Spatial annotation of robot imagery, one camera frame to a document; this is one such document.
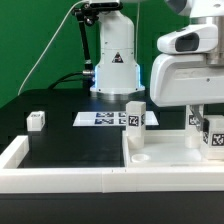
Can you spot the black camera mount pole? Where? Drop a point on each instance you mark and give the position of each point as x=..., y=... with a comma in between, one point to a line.
x=86, y=16

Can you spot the white square table top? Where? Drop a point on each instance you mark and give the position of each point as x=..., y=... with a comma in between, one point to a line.
x=163, y=148

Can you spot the white sheet with tags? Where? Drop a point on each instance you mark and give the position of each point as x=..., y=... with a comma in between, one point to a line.
x=112, y=118

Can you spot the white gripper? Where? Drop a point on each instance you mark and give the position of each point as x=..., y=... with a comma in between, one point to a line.
x=178, y=80

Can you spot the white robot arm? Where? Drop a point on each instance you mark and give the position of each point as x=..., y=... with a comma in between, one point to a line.
x=118, y=74

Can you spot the white U-shaped fence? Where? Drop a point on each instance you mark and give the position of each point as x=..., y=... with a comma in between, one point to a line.
x=93, y=180

